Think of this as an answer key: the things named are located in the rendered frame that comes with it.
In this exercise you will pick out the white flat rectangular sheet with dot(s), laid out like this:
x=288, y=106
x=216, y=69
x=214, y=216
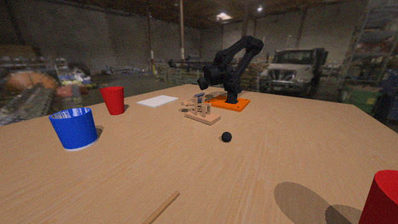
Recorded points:
x=157, y=101

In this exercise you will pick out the black ball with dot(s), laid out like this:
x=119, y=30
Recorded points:
x=226, y=137

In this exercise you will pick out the blue cup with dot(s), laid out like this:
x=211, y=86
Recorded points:
x=75, y=128

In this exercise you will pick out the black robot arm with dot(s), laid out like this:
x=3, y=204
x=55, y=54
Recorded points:
x=220, y=70

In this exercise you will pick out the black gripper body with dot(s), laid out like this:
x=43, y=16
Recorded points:
x=203, y=84

